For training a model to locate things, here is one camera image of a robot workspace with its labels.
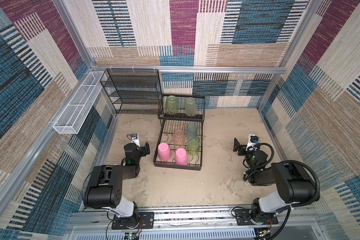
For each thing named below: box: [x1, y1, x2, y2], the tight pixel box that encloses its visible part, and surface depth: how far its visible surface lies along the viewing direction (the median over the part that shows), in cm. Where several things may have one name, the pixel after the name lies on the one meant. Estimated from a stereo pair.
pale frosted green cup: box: [185, 97, 198, 117], surface depth 89 cm
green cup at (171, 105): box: [165, 95, 179, 115], surface depth 89 cm
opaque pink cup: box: [174, 147, 188, 166], surface depth 85 cm
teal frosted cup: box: [185, 123, 198, 141], surface depth 98 cm
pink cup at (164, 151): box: [157, 142, 171, 161], surface depth 88 cm
